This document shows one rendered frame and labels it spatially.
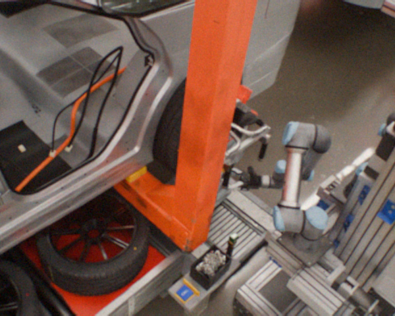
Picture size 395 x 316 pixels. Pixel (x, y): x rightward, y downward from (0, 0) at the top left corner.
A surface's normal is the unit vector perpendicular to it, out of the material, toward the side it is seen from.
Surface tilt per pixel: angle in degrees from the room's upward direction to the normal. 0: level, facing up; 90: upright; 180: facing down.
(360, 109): 0
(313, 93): 0
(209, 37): 90
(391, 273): 90
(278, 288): 0
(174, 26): 81
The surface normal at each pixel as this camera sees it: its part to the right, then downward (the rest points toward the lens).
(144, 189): 0.11, -0.69
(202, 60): -0.69, 0.47
